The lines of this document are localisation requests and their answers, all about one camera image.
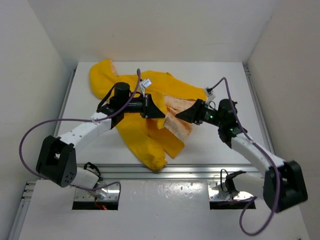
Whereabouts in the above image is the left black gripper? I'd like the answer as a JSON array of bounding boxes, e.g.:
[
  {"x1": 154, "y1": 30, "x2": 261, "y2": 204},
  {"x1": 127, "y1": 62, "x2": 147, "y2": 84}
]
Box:
[{"x1": 121, "y1": 92, "x2": 165, "y2": 118}]

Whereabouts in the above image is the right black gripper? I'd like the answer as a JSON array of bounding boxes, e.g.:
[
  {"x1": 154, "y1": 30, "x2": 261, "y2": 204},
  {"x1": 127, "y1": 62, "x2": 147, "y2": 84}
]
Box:
[{"x1": 175, "y1": 99, "x2": 224, "y2": 128}]

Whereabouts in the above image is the yellow hooded jacket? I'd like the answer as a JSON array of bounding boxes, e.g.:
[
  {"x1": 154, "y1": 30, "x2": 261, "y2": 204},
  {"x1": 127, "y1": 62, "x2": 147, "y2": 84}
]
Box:
[{"x1": 89, "y1": 58, "x2": 208, "y2": 172}]

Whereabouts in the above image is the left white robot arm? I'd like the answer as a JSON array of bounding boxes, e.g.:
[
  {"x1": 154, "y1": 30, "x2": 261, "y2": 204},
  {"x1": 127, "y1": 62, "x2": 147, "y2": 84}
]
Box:
[{"x1": 36, "y1": 79, "x2": 165, "y2": 190}]

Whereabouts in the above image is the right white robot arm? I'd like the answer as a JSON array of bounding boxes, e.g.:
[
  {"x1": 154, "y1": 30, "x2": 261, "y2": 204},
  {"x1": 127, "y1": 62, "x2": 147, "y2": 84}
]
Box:
[{"x1": 176, "y1": 98, "x2": 308, "y2": 213}]

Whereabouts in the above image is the white front cover panel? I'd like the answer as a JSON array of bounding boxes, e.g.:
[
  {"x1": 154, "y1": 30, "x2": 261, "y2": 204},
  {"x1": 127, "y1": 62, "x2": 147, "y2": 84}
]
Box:
[{"x1": 18, "y1": 178, "x2": 310, "y2": 240}]

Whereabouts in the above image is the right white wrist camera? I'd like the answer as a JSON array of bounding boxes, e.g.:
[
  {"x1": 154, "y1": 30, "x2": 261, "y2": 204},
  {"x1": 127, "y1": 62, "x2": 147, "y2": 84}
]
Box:
[{"x1": 204, "y1": 87, "x2": 216, "y2": 101}]

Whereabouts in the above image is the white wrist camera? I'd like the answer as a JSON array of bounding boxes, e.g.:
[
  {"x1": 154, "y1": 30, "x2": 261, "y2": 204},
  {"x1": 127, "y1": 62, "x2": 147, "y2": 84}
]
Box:
[
  {"x1": 204, "y1": 87, "x2": 216, "y2": 101},
  {"x1": 139, "y1": 78, "x2": 152, "y2": 89}
]

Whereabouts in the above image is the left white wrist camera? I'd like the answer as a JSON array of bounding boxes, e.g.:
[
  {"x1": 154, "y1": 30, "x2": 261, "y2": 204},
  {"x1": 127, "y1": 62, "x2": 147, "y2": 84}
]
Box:
[{"x1": 139, "y1": 78, "x2": 152, "y2": 89}]

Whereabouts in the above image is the aluminium front rail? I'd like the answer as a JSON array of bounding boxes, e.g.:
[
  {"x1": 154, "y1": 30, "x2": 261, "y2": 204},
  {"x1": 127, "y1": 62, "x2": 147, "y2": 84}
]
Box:
[{"x1": 96, "y1": 164, "x2": 262, "y2": 180}]

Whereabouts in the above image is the aluminium rail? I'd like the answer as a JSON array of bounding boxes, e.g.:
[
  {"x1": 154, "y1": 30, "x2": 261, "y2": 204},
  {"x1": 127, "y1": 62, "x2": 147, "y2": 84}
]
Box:
[
  {"x1": 8, "y1": 68, "x2": 76, "y2": 240},
  {"x1": 243, "y1": 65, "x2": 285, "y2": 167},
  {"x1": 96, "y1": 164, "x2": 262, "y2": 180}
]

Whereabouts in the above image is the aluminium right side rail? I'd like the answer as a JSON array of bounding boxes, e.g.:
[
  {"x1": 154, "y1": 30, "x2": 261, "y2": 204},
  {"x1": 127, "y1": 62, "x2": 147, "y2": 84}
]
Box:
[{"x1": 243, "y1": 65, "x2": 285, "y2": 167}]

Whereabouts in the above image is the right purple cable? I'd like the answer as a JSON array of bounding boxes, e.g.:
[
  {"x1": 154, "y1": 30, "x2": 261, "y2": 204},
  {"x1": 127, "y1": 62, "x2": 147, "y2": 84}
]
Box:
[{"x1": 211, "y1": 76, "x2": 282, "y2": 236}]

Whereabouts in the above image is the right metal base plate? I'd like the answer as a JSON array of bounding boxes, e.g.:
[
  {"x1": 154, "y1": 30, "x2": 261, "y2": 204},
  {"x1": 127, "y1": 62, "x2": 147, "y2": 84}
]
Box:
[{"x1": 207, "y1": 180, "x2": 253, "y2": 203}]

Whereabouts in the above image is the metal base plate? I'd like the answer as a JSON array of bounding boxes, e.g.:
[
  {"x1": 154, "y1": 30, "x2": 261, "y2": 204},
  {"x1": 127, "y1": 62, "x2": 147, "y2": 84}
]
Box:
[
  {"x1": 207, "y1": 180, "x2": 253, "y2": 203},
  {"x1": 74, "y1": 181, "x2": 121, "y2": 203}
]

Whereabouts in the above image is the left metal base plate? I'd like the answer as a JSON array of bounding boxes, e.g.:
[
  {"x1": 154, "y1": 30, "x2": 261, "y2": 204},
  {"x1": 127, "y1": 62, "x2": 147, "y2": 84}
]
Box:
[{"x1": 74, "y1": 181, "x2": 121, "y2": 203}]

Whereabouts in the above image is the aluminium left side rail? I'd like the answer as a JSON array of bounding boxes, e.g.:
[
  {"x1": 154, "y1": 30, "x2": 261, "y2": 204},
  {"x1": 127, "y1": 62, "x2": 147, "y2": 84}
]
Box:
[{"x1": 8, "y1": 68, "x2": 76, "y2": 240}]

